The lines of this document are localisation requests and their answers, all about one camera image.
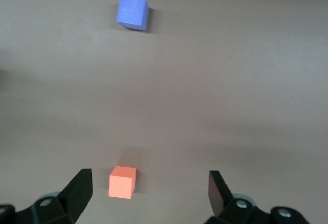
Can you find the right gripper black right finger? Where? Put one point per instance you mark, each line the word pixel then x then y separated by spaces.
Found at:
pixel 223 203

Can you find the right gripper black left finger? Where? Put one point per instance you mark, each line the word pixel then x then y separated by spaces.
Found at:
pixel 74 198

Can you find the orange block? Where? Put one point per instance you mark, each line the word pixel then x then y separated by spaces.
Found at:
pixel 120 185

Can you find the purple block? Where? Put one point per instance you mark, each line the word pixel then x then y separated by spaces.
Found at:
pixel 132 11

